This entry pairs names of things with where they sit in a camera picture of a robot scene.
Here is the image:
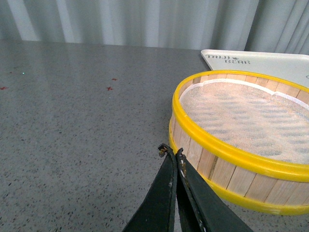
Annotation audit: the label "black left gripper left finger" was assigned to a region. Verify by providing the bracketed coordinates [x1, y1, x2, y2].
[123, 144, 177, 232]

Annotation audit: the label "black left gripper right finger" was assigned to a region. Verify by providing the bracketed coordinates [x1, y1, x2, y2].
[176, 148, 252, 232]

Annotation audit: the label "white serving tray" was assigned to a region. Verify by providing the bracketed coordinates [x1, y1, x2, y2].
[201, 49, 309, 87]

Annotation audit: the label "yellow rimmed bamboo steamer basket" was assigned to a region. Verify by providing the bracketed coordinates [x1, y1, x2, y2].
[169, 70, 309, 215]

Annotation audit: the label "white steamer mesh liner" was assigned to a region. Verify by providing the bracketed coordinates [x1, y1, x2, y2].
[180, 79, 309, 164]

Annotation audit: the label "white pleated curtain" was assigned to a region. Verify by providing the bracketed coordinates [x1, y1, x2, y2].
[0, 0, 309, 55]

